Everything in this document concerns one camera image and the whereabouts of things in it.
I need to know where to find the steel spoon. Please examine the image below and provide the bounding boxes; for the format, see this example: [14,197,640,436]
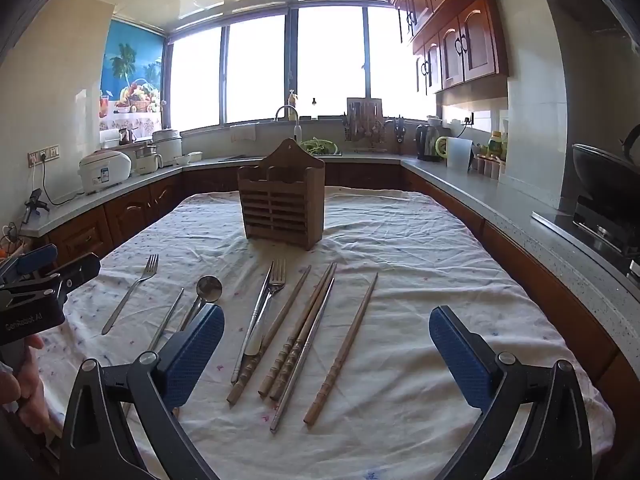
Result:
[177,276,224,333]

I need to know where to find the white steamer pot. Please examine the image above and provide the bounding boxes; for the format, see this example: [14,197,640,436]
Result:
[151,129,182,166]

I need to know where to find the tropical fruit wall poster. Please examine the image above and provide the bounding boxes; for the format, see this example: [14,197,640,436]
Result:
[98,19,166,131]

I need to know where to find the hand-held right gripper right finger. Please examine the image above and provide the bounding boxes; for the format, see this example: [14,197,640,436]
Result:
[429,305,596,480]

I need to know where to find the white rice cooker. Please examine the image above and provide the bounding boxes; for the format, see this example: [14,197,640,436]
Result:
[79,150,133,195]

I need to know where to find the metal wok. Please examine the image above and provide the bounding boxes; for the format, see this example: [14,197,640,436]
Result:
[571,125,640,202]

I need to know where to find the colander of green vegetables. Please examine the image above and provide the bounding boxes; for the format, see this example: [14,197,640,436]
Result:
[300,138,342,156]

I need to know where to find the knife and scissors block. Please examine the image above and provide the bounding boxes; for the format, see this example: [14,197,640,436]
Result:
[384,116,406,156]

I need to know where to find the kitchen window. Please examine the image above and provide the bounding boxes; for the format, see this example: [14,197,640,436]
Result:
[165,2,441,133]

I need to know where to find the wooden base cabinets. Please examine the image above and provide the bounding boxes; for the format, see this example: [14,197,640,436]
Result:
[20,162,640,411]

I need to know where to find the gas stove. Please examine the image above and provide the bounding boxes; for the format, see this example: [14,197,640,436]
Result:
[532,195,640,281]

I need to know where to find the chrome faucet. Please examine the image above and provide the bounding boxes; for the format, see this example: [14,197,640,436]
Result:
[275,105,302,143]

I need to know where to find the floral white tablecloth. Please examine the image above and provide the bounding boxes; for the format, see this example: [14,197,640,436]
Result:
[47,186,616,480]

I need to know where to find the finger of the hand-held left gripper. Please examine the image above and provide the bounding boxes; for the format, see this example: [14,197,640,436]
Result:
[0,244,58,288]
[47,252,101,311]

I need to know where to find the steel fork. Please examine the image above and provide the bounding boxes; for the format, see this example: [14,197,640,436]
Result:
[101,254,160,336]
[243,259,287,357]

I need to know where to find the person's left hand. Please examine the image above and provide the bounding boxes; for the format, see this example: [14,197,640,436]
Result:
[0,336,52,437]

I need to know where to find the spice jar set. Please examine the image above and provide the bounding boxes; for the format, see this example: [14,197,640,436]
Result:
[472,155,501,180]

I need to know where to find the cutting board utensil rack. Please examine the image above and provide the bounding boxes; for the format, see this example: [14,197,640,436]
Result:
[344,97,386,143]

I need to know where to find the metal chopstick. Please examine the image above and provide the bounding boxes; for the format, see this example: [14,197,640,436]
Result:
[147,287,185,353]
[270,277,336,434]

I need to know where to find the silver table knife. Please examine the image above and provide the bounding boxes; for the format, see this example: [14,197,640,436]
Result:
[230,261,275,385]

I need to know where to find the wooden upper cabinets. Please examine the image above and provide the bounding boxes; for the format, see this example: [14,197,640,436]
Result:
[390,0,516,96]

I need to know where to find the white pitcher green handle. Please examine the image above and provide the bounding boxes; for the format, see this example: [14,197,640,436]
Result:
[435,136,473,171]

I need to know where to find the wooden utensil holder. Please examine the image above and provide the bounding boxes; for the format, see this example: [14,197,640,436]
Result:
[237,138,326,251]

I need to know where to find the black clamp stand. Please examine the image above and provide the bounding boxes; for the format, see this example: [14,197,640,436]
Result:
[21,189,51,225]

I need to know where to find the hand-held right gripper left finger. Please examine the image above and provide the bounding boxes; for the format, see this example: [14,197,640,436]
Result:
[60,303,226,480]

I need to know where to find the steel electric kettle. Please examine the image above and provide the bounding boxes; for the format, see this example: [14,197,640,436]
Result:
[416,124,441,162]

